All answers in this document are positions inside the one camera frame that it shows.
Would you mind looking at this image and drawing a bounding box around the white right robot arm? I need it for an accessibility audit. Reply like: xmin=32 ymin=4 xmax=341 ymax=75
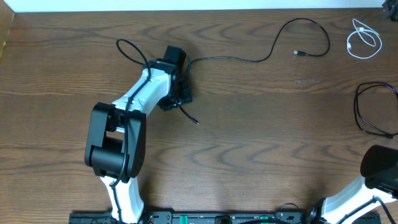
xmin=304 ymin=0 xmax=397 ymax=223

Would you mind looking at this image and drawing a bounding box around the white USB cable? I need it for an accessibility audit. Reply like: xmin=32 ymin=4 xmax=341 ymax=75
xmin=346 ymin=18 xmax=383 ymax=60

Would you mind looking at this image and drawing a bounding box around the black USB cable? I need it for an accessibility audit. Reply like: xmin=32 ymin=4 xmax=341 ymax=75
xmin=174 ymin=17 xmax=331 ymax=126
xmin=353 ymin=82 xmax=398 ymax=139

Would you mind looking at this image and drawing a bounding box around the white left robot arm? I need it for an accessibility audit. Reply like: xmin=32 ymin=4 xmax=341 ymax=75
xmin=85 ymin=46 xmax=192 ymax=223

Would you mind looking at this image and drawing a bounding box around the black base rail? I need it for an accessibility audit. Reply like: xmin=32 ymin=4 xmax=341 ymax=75
xmin=68 ymin=210 xmax=382 ymax=224

